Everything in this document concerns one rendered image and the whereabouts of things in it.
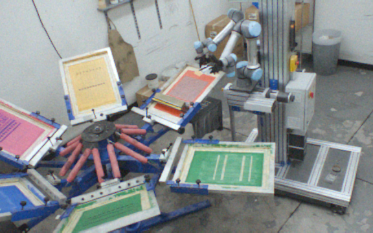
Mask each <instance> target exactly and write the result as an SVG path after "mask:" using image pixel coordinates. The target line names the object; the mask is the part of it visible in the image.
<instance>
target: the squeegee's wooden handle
mask: <svg viewBox="0 0 373 233"><path fill-rule="evenodd" d="M155 97H158V98H161V99H163V100H166V101H168V102H171V103H173V104H176V105H178V106H179V107H180V108H181V109H183V108H184V106H185V104H186V102H184V101H182V100H179V99H176V98H173V97H171V96H166V95H164V94H161V93H156V94H155V96H154V98H155Z"/></svg>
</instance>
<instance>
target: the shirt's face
mask: <svg viewBox="0 0 373 233"><path fill-rule="evenodd" d="M206 101H209V102H211V104H209V105H208V106H207V107H205V108H204V109H202V110H201V111H200V112H198V113H197V114H195V115H194V116H193V118H192V119H191V120H190V122H193V121H194V120H196V119H197V118H199V117H200V116H201V115H203V114H204V113H206V112H207V111H208V110H209V109H211V108H212V107H214V105H216V104H217V103H218V102H220V101H221V100H218V99H216V98H213V97H210V96H208V97H207V99H206Z"/></svg>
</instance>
